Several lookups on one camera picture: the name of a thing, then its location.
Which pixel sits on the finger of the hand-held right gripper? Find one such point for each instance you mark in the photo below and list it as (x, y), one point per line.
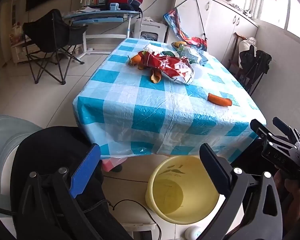
(285, 128)
(260, 130)

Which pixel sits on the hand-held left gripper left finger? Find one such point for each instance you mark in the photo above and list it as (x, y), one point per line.
(85, 170)

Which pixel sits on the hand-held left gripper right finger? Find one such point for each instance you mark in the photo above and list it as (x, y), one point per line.
(215, 172)

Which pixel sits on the yellow plastic bucket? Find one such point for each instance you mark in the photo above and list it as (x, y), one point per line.
(180, 195)

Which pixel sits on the orange red sausage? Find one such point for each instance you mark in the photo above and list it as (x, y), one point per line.
(218, 100)

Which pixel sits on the clear plastic cup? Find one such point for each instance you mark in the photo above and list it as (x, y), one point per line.
(197, 72)

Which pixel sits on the clear plastic bottle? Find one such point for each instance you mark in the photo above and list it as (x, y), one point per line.
(195, 55)

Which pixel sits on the curled orange peel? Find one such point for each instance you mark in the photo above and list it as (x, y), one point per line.
(155, 77)

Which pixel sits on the red snack bag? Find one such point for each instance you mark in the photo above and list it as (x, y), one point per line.
(165, 65)

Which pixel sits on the green wrapper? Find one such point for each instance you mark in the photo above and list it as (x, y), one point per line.
(167, 53)

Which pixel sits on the white tissue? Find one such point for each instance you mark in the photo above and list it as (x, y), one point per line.
(152, 48)

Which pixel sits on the person's right hand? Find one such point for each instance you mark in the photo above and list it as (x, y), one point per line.
(296, 200)

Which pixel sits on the pink checkered under cloth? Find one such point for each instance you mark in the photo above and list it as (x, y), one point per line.
(110, 165)

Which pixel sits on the black cloth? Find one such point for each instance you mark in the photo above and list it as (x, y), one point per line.
(52, 150)

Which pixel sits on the white round device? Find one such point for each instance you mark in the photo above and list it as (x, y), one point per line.
(193, 233)

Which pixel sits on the folded black camping chair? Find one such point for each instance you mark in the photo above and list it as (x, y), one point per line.
(255, 60)

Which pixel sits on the wooden chair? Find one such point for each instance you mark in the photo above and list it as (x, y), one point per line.
(233, 62)

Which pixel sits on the white power strip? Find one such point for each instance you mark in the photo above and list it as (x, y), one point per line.
(140, 228)

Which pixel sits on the white sack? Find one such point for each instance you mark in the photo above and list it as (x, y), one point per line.
(247, 43)

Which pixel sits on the blue checkered tablecloth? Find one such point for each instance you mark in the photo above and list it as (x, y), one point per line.
(152, 105)

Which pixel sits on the yellow mango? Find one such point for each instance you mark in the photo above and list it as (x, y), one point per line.
(180, 44)

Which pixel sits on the patterned glass dish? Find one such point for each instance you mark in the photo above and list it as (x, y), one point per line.
(173, 46)

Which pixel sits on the window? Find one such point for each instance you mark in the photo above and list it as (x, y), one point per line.
(272, 7)

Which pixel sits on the colourful hanging kite bag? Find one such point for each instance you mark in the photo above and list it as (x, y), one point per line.
(180, 27)

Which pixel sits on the white low cabinet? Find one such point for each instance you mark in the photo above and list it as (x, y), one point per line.
(23, 51)

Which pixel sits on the open black folding chair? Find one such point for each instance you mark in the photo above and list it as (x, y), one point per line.
(52, 35)

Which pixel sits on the blue study desk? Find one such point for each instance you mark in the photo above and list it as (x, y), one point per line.
(102, 17)

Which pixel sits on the white papers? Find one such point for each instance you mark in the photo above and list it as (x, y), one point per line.
(87, 10)

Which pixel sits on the light blue pencil sharpener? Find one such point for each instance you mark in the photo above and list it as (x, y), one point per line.
(114, 6)

